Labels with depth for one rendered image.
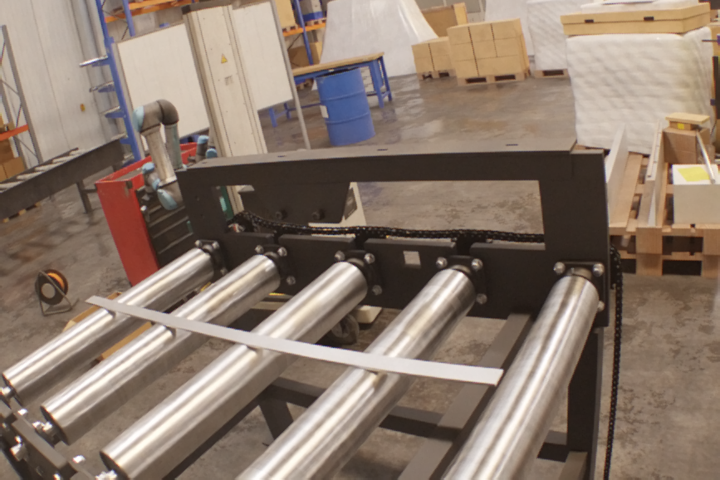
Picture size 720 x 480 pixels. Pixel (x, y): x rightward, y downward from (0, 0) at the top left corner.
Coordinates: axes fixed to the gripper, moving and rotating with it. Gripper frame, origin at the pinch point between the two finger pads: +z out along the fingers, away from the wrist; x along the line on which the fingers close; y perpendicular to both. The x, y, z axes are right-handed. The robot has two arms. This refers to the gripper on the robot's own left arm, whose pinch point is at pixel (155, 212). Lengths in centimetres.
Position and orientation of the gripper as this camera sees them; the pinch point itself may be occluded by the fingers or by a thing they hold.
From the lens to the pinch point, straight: 321.9
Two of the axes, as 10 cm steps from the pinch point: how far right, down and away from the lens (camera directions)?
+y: -8.7, -3.5, 3.4
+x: -4.8, 5.1, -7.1
